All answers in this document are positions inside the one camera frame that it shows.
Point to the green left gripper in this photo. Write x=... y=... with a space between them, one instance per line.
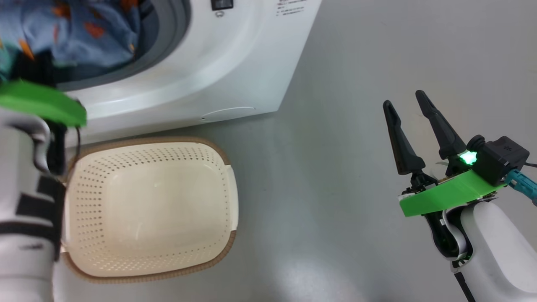
x=37 y=100

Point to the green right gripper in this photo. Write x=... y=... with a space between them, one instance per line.
x=444 y=197

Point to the blue bear print garment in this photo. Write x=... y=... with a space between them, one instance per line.
x=84 y=37

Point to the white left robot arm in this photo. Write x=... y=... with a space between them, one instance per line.
x=21 y=188

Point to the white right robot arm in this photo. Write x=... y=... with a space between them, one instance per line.
x=499 y=251

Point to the grey rubber door seal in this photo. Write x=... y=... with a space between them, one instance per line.
x=170 y=42

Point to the cream perforated laundry basket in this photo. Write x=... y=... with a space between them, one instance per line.
x=151 y=209

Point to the white front-load washing machine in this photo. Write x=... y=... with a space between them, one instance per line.
x=235 y=63

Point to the black door lock slot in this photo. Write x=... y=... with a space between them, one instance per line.
x=221 y=4

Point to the round white filter cover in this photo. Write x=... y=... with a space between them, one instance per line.
x=228 y=114

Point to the small printed text label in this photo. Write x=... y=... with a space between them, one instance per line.
x=291 y=6

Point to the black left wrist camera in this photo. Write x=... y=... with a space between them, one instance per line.
x=33 y=71

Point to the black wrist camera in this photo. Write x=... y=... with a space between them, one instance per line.
x=501 y=161
x=33 y=71

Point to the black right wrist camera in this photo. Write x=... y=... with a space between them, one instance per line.
x=501 y=161

